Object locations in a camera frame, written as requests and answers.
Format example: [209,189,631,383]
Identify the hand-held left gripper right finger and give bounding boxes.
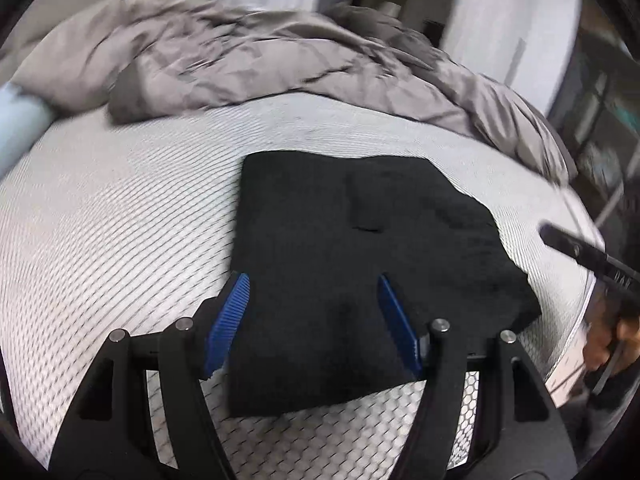
[377,274,576,480]

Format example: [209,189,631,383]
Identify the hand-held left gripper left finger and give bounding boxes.
[47,272,252,480]

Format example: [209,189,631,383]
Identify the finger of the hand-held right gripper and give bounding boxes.
[539,224,608,276]

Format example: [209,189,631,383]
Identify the black pants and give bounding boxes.
[227,149,543,418]

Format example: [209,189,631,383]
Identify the person's right forearm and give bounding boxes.
[565,372,638,466]

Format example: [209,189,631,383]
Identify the person's right hand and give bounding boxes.
[584,310,640,376]

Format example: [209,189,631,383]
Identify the dark glass cabinet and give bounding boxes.
[550,0,640,221]

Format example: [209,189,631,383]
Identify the white wardrobe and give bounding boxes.
[520,0,583,116]

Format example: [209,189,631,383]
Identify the grey duvet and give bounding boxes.
[10,0,576,186]

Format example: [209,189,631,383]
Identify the light blue pillow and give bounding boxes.
[0,82,56,176]

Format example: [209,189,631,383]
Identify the dark grey pillow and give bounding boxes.
[345,5,436,56]

